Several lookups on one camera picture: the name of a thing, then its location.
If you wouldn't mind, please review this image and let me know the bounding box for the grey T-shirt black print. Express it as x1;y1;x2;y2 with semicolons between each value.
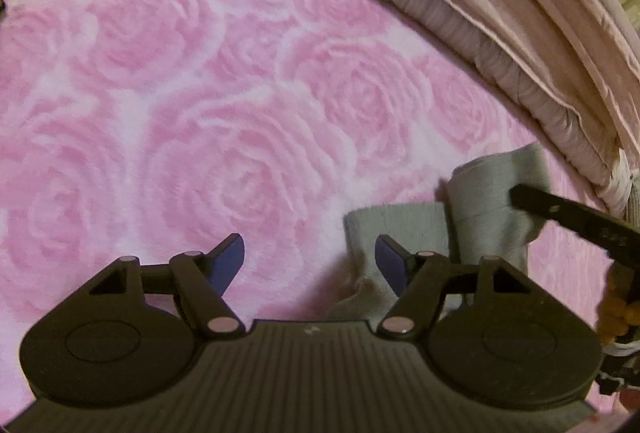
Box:
328;143;550;327

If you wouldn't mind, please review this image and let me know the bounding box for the right hand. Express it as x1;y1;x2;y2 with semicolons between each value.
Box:
596;262;640;414

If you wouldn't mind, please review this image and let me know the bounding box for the pink rose bed blanket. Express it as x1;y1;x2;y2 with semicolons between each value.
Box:
0;0;616;419

